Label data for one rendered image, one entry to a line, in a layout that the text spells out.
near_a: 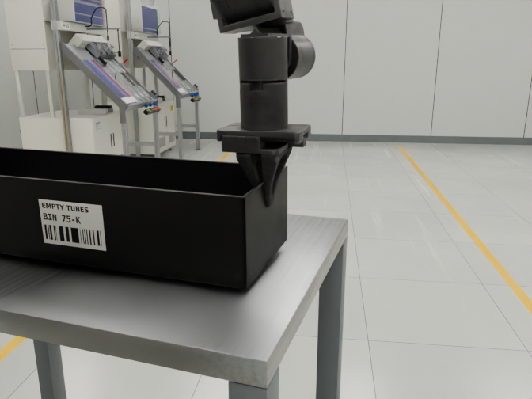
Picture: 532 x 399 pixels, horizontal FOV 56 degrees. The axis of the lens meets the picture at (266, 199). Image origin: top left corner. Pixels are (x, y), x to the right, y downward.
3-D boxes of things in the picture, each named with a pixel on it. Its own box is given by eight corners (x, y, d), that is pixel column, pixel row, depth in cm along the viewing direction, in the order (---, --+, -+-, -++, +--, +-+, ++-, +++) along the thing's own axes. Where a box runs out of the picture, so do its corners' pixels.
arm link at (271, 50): (228, 28, 55) (274, 25, 53) (256, 29, 61) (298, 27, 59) (230, 90, 57) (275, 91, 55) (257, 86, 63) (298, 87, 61)
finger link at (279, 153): (242, 195, 67) (240, 127, 65) (293, 199, 65) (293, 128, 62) (222, 210, 61) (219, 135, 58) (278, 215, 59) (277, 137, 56)
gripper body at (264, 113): (235, 136, 65) (233, 78, 63) (311, 139, 62) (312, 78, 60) (215, 146, 59) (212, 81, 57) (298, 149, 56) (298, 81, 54)
